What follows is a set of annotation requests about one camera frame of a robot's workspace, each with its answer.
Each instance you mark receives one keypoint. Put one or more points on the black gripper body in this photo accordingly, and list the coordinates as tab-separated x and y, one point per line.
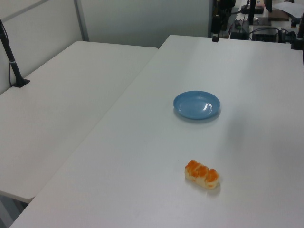
223	7

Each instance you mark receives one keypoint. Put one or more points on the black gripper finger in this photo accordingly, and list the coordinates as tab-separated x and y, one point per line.
225	23
215	26

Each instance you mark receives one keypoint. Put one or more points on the orange glazed bread roll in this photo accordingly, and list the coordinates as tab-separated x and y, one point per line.
202	175

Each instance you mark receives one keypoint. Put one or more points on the blue round plate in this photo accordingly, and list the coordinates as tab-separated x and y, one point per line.
196	105

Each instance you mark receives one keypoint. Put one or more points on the small black box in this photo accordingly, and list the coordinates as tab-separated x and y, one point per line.
239	35

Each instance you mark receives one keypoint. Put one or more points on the black upright stand pole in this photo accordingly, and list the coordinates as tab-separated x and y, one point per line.
251	14

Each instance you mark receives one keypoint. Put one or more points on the black flat box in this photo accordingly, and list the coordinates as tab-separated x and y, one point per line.
259	10

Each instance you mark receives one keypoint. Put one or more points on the black electronics box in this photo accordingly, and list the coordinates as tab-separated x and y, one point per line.
264	35

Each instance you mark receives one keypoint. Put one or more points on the brown board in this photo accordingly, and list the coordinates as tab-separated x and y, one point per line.
278	15

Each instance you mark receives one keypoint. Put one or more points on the grey paper sheet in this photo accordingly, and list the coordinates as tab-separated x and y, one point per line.
290	7

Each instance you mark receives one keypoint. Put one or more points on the black clamp stand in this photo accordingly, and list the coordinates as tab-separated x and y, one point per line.
298	38

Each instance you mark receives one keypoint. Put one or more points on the white side table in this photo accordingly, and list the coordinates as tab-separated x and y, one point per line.
59	107

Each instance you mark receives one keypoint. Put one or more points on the grey metal partition corner post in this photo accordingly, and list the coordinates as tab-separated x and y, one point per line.
81	20

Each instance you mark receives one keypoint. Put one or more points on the black camera pole with base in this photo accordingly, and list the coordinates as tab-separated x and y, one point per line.
10	60

